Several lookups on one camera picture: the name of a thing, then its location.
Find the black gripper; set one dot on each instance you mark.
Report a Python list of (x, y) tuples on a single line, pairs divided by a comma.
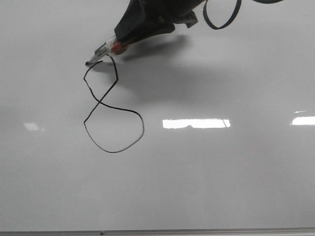
[(137, 22)]

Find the red disc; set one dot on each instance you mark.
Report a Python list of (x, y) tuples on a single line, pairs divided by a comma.
[(118, 48)]

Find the white black-tip whiteboard marker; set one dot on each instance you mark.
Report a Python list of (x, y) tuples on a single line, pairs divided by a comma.
[(102, 51)]

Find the white whiteboard with aluminium frame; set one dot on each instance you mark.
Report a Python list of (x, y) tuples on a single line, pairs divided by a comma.
[(197, 129)]

